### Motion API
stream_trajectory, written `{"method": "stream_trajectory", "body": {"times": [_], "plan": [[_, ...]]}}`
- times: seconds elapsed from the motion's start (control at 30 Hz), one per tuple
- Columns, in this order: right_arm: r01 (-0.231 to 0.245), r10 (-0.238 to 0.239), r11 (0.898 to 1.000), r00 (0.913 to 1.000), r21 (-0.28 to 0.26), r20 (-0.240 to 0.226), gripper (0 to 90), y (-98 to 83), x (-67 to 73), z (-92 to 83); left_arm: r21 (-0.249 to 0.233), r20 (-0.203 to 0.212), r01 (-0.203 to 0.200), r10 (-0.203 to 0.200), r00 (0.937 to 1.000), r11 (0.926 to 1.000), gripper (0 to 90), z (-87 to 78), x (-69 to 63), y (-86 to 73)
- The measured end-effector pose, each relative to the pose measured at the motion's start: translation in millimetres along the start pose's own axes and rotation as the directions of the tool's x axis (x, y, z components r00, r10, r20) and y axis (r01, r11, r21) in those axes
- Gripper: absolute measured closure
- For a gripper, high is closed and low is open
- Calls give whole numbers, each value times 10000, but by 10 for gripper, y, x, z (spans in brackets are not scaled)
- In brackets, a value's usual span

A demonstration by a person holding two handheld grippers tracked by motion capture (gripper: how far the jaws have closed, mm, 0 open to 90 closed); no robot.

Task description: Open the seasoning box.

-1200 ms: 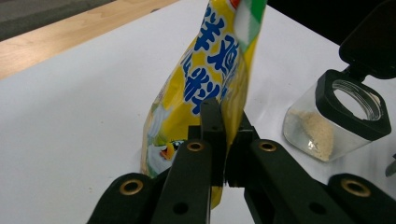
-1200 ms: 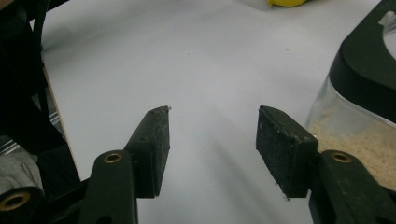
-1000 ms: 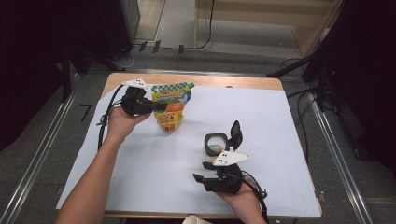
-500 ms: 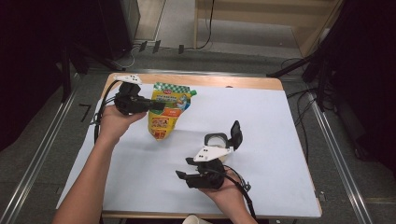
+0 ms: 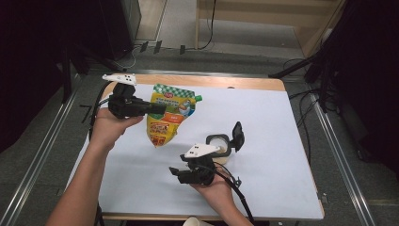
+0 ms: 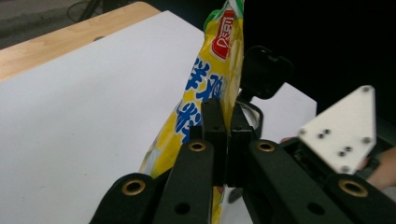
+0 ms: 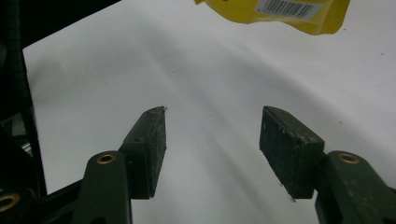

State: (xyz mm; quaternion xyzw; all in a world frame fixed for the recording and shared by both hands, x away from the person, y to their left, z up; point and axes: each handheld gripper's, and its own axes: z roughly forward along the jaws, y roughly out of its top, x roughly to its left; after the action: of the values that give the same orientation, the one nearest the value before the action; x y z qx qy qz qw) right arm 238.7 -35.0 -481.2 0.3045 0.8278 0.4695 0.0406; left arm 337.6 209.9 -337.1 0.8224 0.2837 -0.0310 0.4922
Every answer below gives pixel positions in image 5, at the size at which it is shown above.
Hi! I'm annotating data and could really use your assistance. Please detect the black stand leg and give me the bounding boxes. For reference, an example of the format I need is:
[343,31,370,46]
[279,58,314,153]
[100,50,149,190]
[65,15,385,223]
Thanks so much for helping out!
[267,53,319,79]

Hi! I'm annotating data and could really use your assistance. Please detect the glass jar with black collar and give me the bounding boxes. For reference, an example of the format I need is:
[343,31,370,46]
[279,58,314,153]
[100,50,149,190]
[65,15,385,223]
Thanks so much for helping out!
[205,133,233,166]

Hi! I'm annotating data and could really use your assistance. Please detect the light wooden frame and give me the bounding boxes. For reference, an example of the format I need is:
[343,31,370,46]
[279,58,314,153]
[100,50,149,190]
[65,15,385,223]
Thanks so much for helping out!
[195,0,347,58]

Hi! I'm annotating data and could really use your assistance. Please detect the yellow spout pouch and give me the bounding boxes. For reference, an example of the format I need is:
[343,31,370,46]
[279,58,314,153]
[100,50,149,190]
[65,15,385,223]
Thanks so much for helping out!
[146,83,203,149]

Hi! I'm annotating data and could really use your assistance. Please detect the white paper cup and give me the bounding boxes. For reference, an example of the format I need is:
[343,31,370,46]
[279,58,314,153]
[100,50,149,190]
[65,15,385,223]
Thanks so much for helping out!
[183,216,215,226]

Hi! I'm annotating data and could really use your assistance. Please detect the black corner tape mark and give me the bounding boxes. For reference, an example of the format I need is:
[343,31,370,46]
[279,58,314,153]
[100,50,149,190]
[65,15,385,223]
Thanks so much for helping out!
[79,104,93,124]

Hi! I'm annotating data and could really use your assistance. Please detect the person's right hand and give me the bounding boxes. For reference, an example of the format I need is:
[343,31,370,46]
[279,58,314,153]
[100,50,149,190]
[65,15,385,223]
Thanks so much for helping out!
[189,169,240,210]

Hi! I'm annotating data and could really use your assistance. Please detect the black cabinet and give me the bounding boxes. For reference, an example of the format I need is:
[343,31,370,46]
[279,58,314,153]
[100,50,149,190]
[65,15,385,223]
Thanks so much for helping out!
[99,0,143,61]

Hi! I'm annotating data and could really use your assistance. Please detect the white floor cable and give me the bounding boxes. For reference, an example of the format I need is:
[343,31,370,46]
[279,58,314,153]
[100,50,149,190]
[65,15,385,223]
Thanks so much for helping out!
[109,46,139,71]

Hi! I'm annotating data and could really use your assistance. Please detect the metal floor rail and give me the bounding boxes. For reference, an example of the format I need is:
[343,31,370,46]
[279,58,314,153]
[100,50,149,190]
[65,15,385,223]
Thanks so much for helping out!
[0,73,83,226]
[309,92,377,226]

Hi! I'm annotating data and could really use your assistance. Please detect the black curtain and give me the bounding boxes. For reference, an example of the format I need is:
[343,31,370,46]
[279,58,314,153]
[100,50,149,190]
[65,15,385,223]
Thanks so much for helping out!
[0,0,104,153]
[309,0,399,172]

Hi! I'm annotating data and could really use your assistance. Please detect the black stand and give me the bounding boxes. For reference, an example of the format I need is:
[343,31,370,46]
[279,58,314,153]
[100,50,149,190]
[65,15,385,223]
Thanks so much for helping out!
[60,43,126,105]

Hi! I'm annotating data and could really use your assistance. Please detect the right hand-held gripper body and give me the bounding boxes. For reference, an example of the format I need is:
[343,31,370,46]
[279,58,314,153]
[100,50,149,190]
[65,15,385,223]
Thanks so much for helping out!
[177,142,222,186]

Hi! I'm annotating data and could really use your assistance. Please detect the hanging black cable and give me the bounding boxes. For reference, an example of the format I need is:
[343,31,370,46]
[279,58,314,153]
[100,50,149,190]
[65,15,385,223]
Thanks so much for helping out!
[198,0,218,51]

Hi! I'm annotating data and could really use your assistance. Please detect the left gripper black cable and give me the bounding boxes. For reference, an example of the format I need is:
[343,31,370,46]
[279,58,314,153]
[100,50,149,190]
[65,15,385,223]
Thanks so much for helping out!
[88,80,116,140]

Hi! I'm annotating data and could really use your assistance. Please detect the black floor cables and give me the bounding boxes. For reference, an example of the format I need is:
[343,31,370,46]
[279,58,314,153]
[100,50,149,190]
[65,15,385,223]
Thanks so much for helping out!
[281,56,344,166]

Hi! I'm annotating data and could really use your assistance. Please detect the person's left hand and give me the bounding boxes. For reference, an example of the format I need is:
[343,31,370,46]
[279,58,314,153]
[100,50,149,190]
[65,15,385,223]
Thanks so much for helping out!
[89,107,145,153]

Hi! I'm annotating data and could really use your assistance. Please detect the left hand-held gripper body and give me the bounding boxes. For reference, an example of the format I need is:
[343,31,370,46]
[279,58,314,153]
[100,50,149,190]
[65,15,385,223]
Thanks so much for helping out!
[102,73,149,121]

